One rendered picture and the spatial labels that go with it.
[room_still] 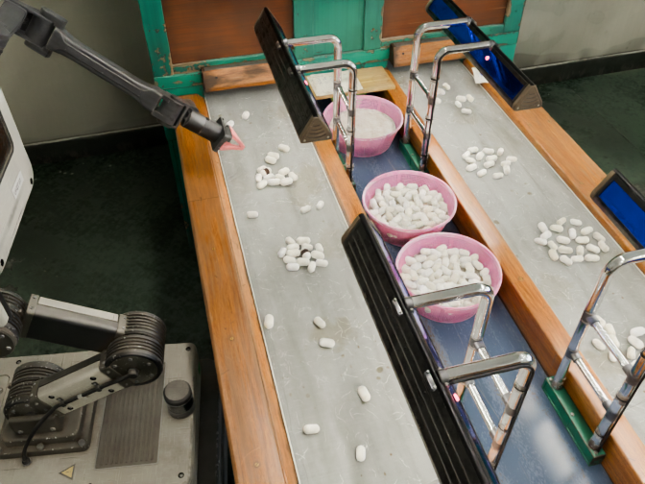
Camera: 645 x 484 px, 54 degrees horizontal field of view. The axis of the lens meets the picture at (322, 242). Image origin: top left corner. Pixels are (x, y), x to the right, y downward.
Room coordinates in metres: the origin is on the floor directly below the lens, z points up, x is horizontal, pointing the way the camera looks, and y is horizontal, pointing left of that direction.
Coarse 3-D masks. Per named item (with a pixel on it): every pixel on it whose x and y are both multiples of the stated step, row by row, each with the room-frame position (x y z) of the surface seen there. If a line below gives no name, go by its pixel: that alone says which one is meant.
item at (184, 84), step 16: (512, 32) 2.27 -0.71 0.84; (384, 48) 2.14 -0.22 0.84; (512, 48) 2.27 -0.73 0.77; (368, 64) 2.12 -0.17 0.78; (384, 64) 2.14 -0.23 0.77; (432, 64) 2.20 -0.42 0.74; (448, 64) 2.20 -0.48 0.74; (160, 80) 1.93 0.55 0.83; (176, 80) 1.94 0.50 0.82; (192, 80) 1.96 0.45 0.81; (208, 96) 1.97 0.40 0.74; (176, 144) 1.96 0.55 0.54; (176, 160) 1.96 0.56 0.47; (176, 176) 1.96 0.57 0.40; (192, 240) 1.96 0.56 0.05
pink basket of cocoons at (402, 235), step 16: (384, 176) 1.49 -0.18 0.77; (400, 176) 1.50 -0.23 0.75; (416, 176) 1.50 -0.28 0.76; (432, 176) 1.48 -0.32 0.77; (368, 192) 1.42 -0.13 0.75; (368, 208) 1.38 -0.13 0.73; (448, 208) 1.38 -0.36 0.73; (384, 224) 1.27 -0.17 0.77; (384, 240) 1.30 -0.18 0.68; (400, 240) 1.27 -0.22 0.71
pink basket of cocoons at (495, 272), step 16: (416, 240) 1.21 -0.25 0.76; (432, 240) 1.23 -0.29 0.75; (464, 240) 1.22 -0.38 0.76; (400, 256) 1.16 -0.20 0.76; (400, 272) 1.12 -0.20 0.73; (496, 272) 1.10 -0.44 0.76; (496, 288) 1.04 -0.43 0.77; (432, 320) 1.01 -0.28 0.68; (448, 320) 1.00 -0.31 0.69; (464, 320) 1.01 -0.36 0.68
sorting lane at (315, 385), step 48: (240, 96) 1.97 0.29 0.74; (288, 144) 1.68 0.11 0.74; (240, 192) 1.44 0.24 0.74; (288, 192) 1.44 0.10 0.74; (240, 240) 1.24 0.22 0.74; (336, 240) 1.24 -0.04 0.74; (288, 288) 1.06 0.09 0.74; (336, 288) 1.06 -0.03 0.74; (288, 336) 0.91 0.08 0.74; (336, 336) 0.91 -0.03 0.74; (288, 384) 0.78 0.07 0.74; (336, 384) 0.78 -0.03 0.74; (384, 384) 0.78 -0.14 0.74; (288, 432) 0.67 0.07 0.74; (336, 432) 0.67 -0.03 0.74; (384, 432) 0.67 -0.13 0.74; (336, 480) 0.56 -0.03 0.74; (384, 480) 0.56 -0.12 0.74; (432, 480) 0.56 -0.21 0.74
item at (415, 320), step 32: (352, 224) 0.92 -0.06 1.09; (352, 256) 0.85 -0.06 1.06; (384, 256) 0.81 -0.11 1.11; (384, 288) 0.74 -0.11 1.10; (384, 320) 0.69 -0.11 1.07; (416, 320) 0.67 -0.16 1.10; (416, 352) 0.60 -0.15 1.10; (416, 384) 0.56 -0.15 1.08; (416, 416) 0.52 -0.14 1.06; (448, 416) 0.49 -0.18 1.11; (448, 448) 0.45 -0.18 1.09; (480, 448) 0.45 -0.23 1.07; (448, 480) 0.41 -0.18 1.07; (480, 480) 0.39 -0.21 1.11
